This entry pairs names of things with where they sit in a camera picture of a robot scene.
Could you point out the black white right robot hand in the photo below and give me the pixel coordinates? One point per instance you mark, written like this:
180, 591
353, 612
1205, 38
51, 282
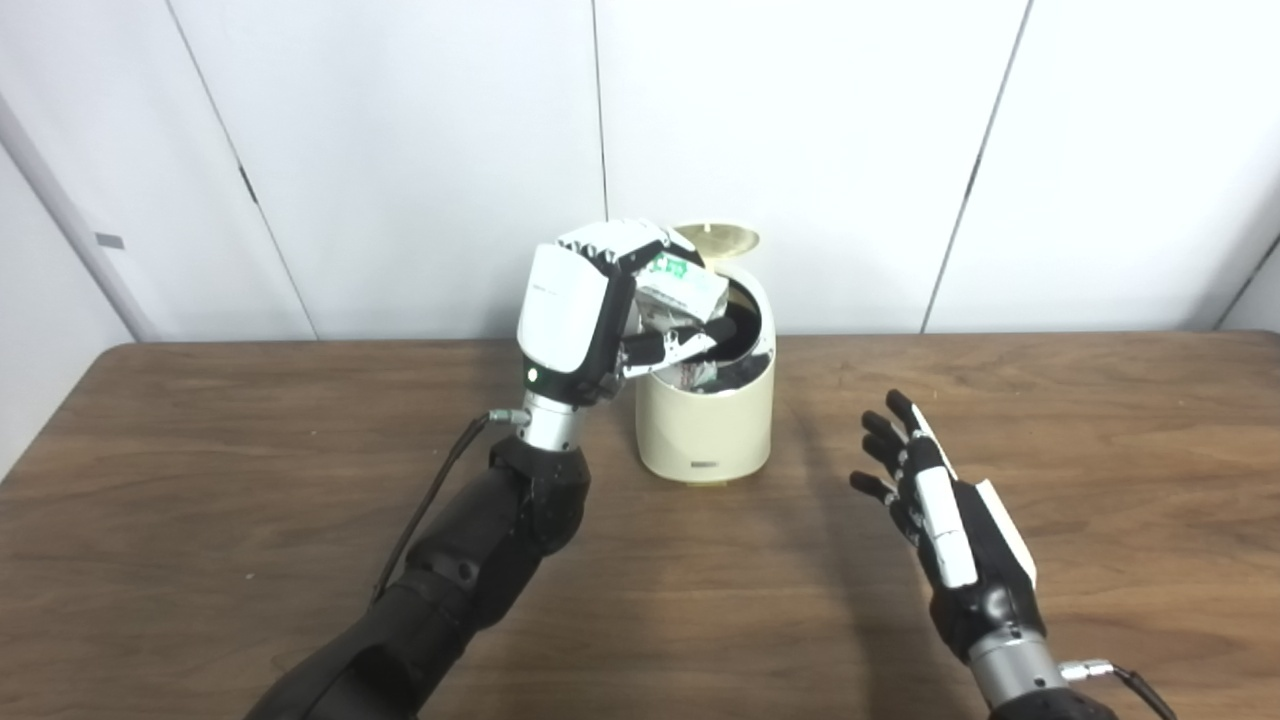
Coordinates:
985, 580

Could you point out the small grey wall label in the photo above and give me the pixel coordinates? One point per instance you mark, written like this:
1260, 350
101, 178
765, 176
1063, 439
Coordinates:
110, 241

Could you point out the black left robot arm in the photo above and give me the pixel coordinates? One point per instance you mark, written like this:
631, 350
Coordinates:
480, 560

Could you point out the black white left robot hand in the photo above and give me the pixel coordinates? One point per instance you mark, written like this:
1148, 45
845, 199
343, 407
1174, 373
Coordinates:
565, 310

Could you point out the cream-colored bin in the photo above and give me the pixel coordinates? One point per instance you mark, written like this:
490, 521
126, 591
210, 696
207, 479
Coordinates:
705, 430

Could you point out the green white milk carton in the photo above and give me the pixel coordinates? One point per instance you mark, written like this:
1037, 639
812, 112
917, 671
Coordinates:
685, 295

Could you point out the round cream bin lid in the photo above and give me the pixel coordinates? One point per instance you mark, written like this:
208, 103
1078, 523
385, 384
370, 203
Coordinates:
725, 240

